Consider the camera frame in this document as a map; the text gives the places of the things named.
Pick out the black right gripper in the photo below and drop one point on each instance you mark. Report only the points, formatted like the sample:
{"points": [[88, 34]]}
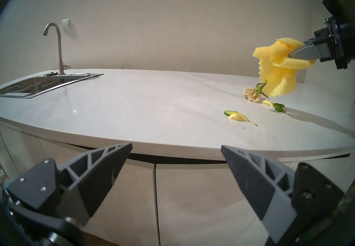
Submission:
{"points": [[335, 43]]}

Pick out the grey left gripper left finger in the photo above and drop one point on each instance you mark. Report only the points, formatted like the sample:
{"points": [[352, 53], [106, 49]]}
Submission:
{"points": [[83, 181]]}

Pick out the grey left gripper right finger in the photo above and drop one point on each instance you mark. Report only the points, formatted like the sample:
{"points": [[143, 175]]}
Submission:
{"points": [[263, 187]]}

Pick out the yellow cleaning cloth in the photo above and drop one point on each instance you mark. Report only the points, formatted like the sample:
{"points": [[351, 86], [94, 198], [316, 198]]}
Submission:
{"points": [[277, 68]]}

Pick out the green stem calyx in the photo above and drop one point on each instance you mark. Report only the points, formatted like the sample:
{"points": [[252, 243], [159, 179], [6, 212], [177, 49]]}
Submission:
{"points": [[258, 88]]}

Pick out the cucumber slice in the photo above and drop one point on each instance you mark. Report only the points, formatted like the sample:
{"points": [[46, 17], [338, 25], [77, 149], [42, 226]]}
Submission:
{"points": [[278, 105], [230, 113]]}

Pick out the thin lemon wedge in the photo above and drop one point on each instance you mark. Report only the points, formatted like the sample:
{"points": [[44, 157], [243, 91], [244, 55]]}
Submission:
{"points": [[268, 103]]}

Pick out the beige crumpled food scrap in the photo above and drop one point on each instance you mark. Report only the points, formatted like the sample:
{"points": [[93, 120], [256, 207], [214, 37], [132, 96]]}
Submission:
{"points": [[251, 94]]}

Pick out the thick lemon wedge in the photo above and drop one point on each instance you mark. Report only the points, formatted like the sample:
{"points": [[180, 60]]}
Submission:
{"points": [[239, 117]]}

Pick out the stainless steel sink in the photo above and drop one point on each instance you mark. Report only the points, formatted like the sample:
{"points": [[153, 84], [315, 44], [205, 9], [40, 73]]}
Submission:
{"points": [[27, 87]]}

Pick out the steel gooseneck faucet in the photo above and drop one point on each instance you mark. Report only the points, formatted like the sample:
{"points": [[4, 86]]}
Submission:
{"points": [[59, 51]]}

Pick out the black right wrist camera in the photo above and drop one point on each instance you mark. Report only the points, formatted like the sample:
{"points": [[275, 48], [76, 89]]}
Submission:
{"points": [[334, 3]]}

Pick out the white wall switch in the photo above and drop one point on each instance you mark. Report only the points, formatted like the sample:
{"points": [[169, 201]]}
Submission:
{"points": [[65, 23]]}

